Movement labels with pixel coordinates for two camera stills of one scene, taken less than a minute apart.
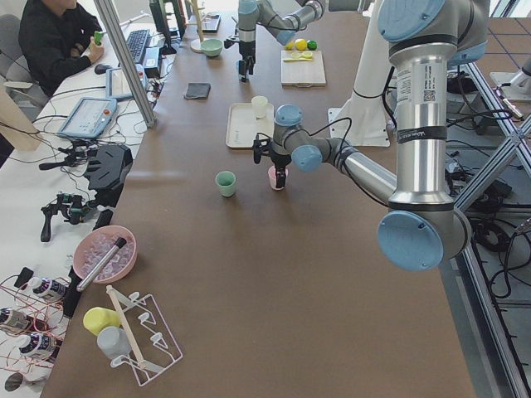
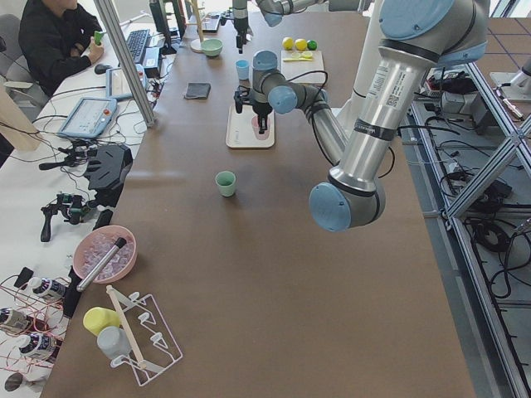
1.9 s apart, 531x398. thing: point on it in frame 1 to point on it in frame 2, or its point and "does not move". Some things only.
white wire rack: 153,349 does not move
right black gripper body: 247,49 to 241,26
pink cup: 272,177 to 256,128
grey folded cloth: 197,90 does not move
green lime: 312,45 does not move
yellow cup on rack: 97,318 does not move
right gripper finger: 242,70 to 239,40
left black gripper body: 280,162 to 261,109
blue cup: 241,65 does not move
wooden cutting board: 303,73 does not move
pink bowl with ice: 94,244 does not move
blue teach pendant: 90,118 does not move
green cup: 226,180 does not move
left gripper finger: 280,177 to 263,123
